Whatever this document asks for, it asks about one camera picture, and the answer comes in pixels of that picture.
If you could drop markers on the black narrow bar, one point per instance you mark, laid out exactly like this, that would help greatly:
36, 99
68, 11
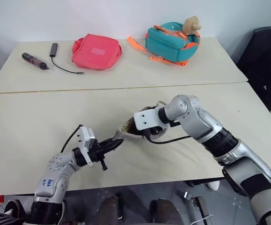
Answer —
120, 206

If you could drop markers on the brown rounded shape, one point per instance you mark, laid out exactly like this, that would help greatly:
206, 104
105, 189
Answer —
165, 212
108, 211

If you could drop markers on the dark trousers of person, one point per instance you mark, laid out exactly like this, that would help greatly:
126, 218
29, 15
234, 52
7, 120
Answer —
2, 219

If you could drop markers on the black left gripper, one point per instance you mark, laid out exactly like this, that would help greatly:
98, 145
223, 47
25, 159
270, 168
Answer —
97, 153

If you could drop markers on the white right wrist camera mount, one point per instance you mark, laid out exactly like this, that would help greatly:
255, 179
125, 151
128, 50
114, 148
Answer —
145, 118

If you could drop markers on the dark electric screwdriver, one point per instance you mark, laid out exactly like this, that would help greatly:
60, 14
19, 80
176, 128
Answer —
33, 59

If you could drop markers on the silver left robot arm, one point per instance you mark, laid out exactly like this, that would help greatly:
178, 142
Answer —
55, 178

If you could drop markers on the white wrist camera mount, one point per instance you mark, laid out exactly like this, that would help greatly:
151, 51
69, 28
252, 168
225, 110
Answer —
145, 118
86, 143

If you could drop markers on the teal and orange backpack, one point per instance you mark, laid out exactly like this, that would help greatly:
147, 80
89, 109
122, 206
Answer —
165, 43

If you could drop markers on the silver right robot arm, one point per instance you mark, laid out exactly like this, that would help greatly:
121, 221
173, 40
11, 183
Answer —
210, 131

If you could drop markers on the black chair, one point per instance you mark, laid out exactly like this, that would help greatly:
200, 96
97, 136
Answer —
261, 61

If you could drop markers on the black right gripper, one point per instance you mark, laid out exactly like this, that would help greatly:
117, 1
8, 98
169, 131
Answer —
154, 131

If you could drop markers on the pink fabric bag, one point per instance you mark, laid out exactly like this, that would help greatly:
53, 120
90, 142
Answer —
95, 52

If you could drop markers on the metal bracket with dark block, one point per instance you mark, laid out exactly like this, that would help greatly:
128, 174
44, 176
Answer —
200, 205

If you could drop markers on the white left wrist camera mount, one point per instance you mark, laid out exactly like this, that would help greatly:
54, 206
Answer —
86, 143

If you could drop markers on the grey checked fabric pouch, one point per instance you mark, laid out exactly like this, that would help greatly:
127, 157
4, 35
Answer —
123, 133

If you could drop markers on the white shoe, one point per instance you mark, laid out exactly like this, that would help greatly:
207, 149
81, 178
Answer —
213, 185

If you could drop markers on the black sneaker with white laces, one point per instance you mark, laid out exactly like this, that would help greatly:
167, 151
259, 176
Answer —
14, 208

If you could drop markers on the beige plush toy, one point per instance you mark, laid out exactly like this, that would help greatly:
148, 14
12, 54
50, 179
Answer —
191, 24

